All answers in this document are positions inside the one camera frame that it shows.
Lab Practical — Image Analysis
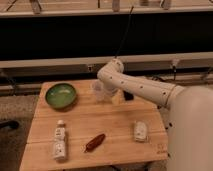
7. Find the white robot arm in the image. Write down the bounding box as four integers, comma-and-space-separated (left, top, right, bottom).
97, 58, 213, 171

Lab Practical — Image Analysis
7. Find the green ceramic bowl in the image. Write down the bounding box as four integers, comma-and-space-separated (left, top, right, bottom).
45, 83, 77, 109

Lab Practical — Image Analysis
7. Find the black rectangular block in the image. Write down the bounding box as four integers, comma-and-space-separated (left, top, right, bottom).
123, 91, 134, 101

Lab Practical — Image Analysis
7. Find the red chili pepper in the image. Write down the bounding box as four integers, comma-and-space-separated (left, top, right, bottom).
85, 134, 106, 152

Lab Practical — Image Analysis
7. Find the wooden table board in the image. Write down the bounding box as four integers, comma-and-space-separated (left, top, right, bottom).
20, 80, 168, 171

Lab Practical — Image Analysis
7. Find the white plastic bottle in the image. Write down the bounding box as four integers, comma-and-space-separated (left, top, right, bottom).
53, 120, 67, 161

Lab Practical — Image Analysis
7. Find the black hanging cable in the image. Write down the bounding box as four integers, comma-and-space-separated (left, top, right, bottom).
114, 4, 135, 60

